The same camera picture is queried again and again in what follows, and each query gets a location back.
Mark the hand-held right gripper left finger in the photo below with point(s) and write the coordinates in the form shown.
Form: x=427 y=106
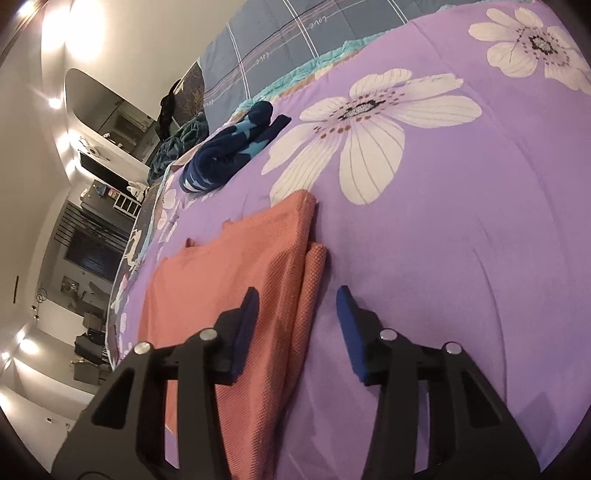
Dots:
x=244 y=332

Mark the dark printed bed sheet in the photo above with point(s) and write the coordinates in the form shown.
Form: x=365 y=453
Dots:
x=134 y=240

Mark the dark slatted wall panel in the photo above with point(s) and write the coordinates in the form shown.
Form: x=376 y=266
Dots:
x=92 y=249

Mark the dark floral pillow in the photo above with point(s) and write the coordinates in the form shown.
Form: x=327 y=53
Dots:
x=194 y=87

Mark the blue plaid pillow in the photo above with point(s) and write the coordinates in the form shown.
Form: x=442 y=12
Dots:
x=277 y=41

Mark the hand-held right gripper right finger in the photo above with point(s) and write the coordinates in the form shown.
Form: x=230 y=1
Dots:
x=355 y=337

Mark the teal fleece blanket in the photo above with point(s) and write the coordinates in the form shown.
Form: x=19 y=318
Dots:
x=178 y=143

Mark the purple floral blanket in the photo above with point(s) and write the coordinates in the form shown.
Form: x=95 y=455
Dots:
x=438 y=230

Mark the black garment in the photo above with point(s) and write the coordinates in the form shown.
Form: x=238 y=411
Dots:
x=168 y=110

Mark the salmon long-sleeve shirt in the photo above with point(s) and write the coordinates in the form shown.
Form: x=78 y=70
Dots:
x=258 y=258

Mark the white cat figurine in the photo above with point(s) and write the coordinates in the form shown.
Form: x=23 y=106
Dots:
x=136 y=188

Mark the arched wall mirror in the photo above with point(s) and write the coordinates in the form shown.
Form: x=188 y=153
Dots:
x=101 y=106

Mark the navy star-print garment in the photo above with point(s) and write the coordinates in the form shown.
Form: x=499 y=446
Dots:
x=217 y=157

